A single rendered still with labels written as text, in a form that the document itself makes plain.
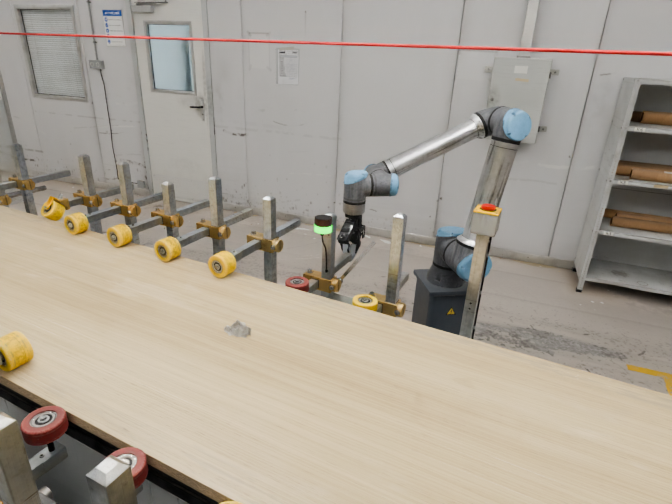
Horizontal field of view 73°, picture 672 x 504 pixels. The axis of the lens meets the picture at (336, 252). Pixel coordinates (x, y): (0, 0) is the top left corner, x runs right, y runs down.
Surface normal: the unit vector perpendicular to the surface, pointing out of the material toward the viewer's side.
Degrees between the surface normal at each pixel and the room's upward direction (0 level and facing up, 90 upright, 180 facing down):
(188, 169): 90
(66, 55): 90
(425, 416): 0
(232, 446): 0
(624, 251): 90
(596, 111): 90
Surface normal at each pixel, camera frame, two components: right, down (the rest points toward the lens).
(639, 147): -0.37, 0.36
